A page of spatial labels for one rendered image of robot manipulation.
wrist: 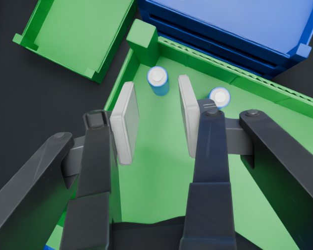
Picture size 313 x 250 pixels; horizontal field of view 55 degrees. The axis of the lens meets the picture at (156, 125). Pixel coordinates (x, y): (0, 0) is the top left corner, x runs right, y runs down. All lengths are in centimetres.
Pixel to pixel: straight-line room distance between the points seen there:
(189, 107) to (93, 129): 5
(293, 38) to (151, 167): 40
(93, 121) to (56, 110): 63
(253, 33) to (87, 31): 40
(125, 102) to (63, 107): 60
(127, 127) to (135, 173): 16
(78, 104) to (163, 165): 47
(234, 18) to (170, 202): 39
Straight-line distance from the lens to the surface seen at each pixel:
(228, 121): 15
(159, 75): 26
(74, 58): 78
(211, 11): 61
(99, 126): 15
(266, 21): 62
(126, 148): 16
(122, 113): 16
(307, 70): 80
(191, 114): 16
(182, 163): 32
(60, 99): 78
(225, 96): 26
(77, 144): 16
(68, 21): 81
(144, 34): 26
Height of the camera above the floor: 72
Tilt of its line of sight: 86 degrees down
